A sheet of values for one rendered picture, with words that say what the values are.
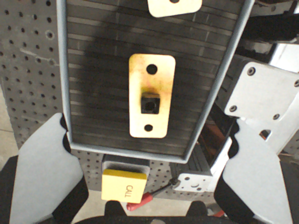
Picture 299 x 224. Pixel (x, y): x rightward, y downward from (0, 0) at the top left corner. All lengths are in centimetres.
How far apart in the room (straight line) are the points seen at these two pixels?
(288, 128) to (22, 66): 91
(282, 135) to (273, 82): 28
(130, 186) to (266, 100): 22
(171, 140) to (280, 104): 17
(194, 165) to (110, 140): 28
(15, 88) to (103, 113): 71
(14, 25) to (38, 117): 38
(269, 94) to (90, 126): 23
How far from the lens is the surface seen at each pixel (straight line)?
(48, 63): 71
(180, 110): 15
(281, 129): 50
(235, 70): 24
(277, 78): 25
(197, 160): 44
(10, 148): 240
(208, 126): 72
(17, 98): 86
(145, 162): 24
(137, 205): 34
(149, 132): 16
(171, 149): 18
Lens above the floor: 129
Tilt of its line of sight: 61 degrees down
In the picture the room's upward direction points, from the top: 178 degrees clockwise
